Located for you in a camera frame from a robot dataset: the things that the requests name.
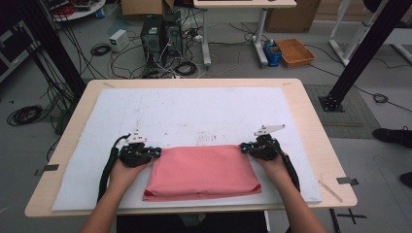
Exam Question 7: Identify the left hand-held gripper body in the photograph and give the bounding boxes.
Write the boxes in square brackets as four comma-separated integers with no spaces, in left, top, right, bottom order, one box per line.
[118,128,154,169]

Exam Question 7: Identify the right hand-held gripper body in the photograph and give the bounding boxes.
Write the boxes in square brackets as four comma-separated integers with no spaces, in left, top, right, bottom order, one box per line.
[249,124,287,162]

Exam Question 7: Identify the pink tank top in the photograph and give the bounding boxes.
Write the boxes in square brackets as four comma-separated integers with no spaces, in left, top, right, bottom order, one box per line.
[142,144,262,202]

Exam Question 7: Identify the person's right hand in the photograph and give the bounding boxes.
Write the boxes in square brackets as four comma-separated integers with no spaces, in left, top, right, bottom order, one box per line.
[252,151,294,192]

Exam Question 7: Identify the person's left hand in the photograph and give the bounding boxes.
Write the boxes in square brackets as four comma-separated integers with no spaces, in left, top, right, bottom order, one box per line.
[109,158,154,192]

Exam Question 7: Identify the white foam mat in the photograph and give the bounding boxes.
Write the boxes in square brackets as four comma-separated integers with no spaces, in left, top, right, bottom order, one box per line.
[51,86,324,212]

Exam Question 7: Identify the thin wooden stick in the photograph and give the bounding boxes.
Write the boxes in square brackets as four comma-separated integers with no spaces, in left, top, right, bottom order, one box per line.
[318,180,344,204]

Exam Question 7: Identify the person's dark clothing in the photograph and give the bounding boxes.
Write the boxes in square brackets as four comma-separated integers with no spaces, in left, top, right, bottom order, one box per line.
[116,211,269,233]

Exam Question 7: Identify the black tape strip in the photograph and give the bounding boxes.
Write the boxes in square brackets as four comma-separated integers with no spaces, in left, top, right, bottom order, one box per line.
[335,176,360,187]
[34,163,60,177]

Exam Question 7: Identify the grey floor mat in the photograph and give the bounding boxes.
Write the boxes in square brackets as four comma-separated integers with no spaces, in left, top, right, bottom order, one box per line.
[303,83,382,140]

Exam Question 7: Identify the blue box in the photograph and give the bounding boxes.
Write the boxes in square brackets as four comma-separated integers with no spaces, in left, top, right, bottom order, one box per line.
[262,39,283,68]

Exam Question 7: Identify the orange basket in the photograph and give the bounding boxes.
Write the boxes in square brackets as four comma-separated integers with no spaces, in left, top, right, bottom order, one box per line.
[275,38,317,69]

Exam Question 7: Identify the black tape cross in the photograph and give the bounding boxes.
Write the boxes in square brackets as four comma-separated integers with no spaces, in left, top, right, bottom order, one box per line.
[336,208,368,225]

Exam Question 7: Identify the black computer tower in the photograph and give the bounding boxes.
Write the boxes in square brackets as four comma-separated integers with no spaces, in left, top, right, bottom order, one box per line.
[140,15,164,64]
[162,11,183,56]

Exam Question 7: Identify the white box device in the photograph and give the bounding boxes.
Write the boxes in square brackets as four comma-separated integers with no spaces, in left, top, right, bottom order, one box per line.
[109,29,130,53]

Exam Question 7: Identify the black shoe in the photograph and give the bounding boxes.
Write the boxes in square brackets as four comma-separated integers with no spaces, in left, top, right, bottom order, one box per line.
[371,126,412,150]
[398,171,412,189]

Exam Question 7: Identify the cardboard box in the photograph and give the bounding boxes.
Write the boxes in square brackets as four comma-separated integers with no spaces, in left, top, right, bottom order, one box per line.
[120,0,175,17]
[265,0,323,34]

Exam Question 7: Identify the white desk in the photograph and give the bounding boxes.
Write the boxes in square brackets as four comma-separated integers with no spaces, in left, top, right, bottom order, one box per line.
[192,0,297,68]

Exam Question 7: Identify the white metal stand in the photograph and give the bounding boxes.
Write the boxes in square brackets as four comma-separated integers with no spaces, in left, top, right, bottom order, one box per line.
[327,0,412,67]

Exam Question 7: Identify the round white table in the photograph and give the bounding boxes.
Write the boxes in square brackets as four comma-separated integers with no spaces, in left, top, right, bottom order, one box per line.
[43,0,107,22]

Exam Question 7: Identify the black sleeved gripper cable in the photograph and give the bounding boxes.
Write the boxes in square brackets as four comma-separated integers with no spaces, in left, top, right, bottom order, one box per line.
[273,142,301,192]
[96,133,131,204]

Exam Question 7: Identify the coiled black cable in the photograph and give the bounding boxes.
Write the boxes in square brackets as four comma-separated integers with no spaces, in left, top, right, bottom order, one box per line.
[89,43,112,57]
[174,60,199,78]
[6,104,44,127]

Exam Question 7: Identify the black metal frame post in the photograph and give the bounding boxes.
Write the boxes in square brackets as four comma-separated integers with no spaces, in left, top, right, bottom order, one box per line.
[17,0,87,98]
[318,0,412,113]

